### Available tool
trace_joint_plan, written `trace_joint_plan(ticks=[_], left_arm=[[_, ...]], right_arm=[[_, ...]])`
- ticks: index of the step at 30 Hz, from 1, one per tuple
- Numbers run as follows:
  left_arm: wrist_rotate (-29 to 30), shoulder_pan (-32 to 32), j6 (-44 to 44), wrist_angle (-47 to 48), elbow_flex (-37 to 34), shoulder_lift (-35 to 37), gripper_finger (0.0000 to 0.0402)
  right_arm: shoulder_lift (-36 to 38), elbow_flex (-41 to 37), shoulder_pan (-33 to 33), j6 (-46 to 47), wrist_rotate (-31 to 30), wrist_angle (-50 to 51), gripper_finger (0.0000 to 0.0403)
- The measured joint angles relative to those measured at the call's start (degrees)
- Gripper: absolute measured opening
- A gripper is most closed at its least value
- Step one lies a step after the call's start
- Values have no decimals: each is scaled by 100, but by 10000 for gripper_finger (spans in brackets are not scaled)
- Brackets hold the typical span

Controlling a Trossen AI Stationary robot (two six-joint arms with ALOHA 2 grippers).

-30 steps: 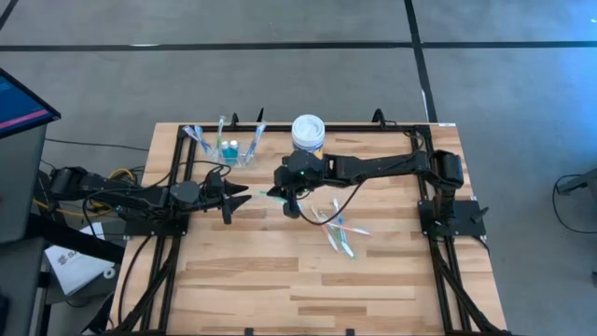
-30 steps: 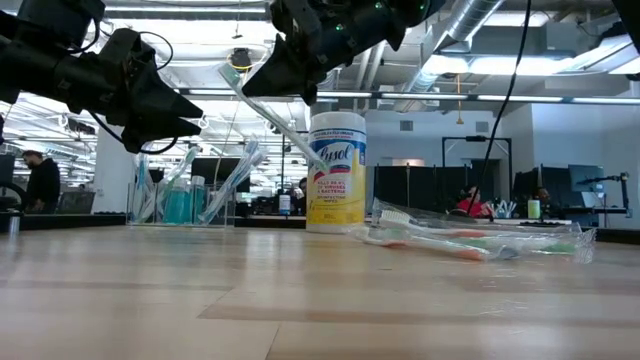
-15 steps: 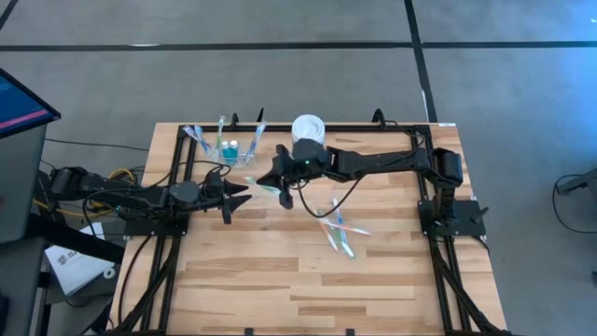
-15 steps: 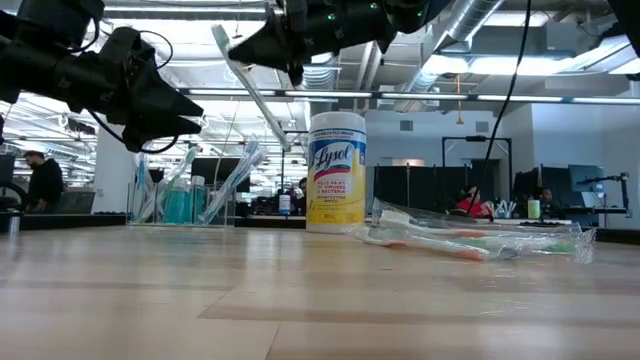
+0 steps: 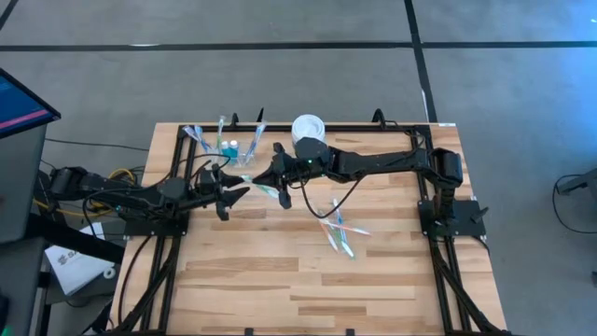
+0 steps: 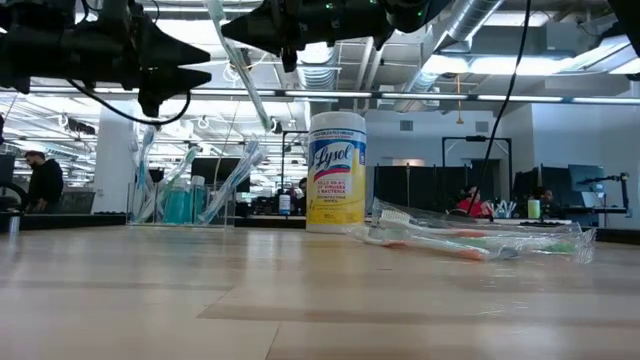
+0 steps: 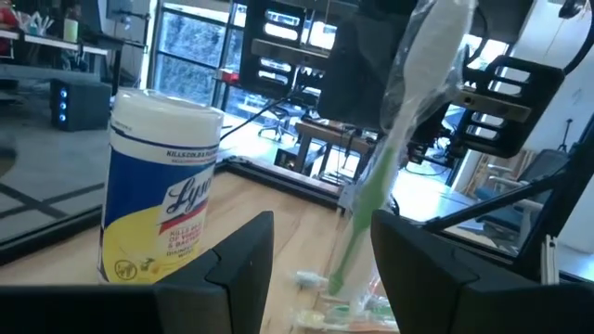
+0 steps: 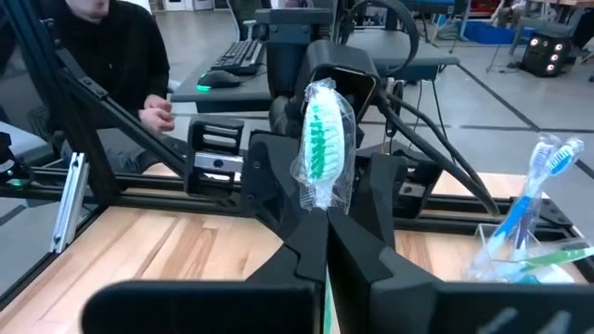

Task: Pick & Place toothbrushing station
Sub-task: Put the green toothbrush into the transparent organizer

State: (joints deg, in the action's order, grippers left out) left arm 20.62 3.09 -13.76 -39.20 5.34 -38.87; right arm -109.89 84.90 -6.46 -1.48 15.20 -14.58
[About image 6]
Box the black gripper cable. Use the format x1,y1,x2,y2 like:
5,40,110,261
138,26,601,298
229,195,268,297
64,77,194,126
465,0,533,214

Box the dark desk monitor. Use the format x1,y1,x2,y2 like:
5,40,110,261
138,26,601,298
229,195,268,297
567,163,606,210

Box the grey laptop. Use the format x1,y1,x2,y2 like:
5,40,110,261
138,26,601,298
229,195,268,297
59,190,96,216

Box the orange toothbrush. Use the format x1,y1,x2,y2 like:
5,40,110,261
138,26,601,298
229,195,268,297
349,225,491,263
377,208,501,240

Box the yellow Lysol wipes canister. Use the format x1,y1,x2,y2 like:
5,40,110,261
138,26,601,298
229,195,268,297
305,110,368,234

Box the green toothbrush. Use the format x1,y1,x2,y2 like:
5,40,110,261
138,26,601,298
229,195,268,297
134,145,201,224
449,234,596,265
206,0,275,133

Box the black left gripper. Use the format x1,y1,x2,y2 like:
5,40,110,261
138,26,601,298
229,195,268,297
14,0,213,119

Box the white utensils bunch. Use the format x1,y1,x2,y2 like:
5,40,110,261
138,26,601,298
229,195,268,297
485,199,518,220

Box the person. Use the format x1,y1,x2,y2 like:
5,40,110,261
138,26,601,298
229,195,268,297
294,176,309,216
532,186,559,219
23,149,65,215
457,184,494,220

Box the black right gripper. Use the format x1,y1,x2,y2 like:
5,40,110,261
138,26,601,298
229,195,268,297
221,0,396,74

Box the long linear ceiling light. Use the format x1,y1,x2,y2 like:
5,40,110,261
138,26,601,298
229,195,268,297
0,83,640,105

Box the black background monitor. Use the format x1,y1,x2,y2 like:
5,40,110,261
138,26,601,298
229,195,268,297
190,157,251,194

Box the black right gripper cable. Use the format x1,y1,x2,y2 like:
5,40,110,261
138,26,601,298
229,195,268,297
465,0,533,214

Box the white building column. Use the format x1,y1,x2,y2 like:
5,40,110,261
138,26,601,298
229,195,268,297
92,99,140,216

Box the bright ceiling light panel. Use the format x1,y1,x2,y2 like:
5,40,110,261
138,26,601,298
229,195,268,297
421,53,594,77

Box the black metal frame stand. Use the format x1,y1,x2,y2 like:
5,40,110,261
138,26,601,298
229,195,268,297
441,134,515,216

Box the large silver spiral duct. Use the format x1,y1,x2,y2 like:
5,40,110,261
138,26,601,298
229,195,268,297
394,0,506,112

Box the black room divider panels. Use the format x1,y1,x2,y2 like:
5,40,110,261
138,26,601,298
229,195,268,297
373,163,499,217

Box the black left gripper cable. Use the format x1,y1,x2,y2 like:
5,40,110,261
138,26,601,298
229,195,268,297
64,77,194,126

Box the black curved hose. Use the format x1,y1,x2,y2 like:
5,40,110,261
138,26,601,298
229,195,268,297
0,180,31,214

